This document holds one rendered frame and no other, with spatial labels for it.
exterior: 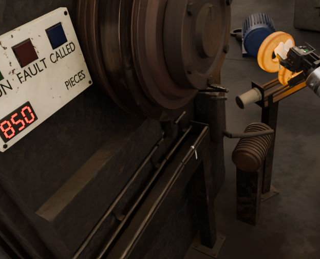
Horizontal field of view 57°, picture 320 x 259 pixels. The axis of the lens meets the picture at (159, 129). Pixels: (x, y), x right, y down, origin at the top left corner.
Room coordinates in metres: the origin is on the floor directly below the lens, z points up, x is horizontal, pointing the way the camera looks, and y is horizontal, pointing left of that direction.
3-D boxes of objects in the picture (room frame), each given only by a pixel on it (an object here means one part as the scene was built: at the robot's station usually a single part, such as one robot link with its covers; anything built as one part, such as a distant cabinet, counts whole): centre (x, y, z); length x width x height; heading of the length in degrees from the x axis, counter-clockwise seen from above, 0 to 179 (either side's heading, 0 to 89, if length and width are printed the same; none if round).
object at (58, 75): (0.56, 0.22, 1.15); 0.26 x 0.02 x 0.18; 141
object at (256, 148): (0.93, -0.39, 0.27); 0.22 x 0.13 x 0.53; 141
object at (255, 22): (2.77, -1.15, 0.17); 0.57 x 0.31 x 0.34; 161
